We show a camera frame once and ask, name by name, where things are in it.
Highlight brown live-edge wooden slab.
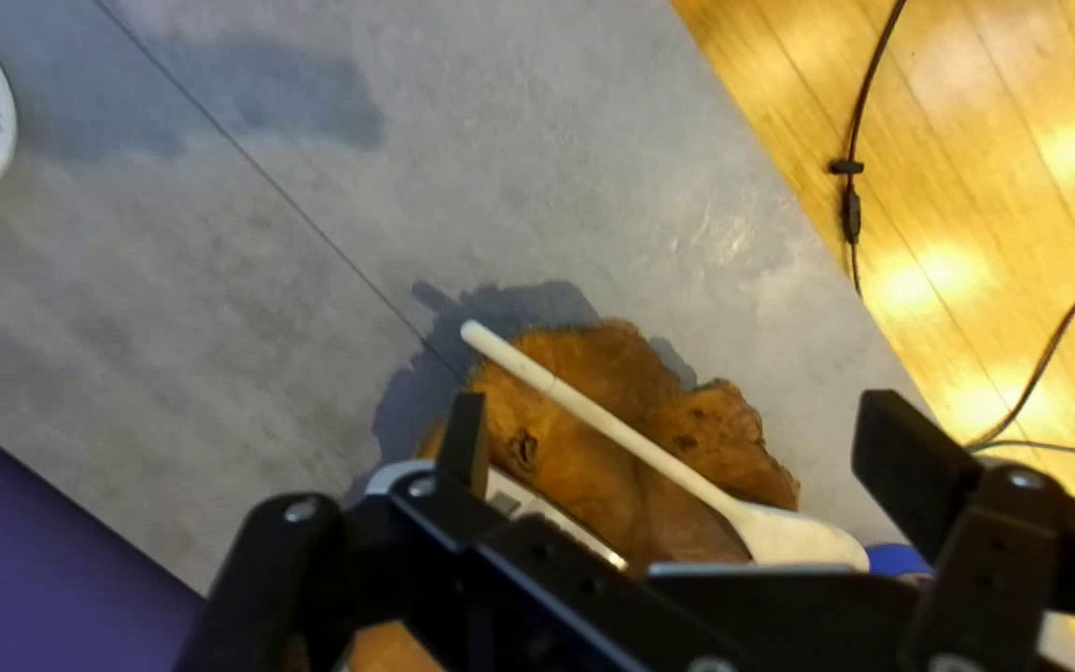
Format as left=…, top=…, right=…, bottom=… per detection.
left=349, top=319, right=801, bottom=672

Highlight blue object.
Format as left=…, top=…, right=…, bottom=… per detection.
left=867, top=543, right=933, bottom=578

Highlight wooden spoon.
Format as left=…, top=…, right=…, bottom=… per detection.
left=460, top=320, right=872, bottom=572

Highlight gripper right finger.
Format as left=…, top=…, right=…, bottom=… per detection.
left=851, top=389, right=1075, bottom=672

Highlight black cable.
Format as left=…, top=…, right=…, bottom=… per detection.
left=827, top=0, right=910, bottom=301
left=965, top=278, right=1075, bottom=461

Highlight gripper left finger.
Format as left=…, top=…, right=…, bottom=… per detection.
left=174, top=391, right=746, bottom=672

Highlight purple mat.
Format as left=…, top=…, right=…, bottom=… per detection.
left=0, top=401, right=208, bottom=672

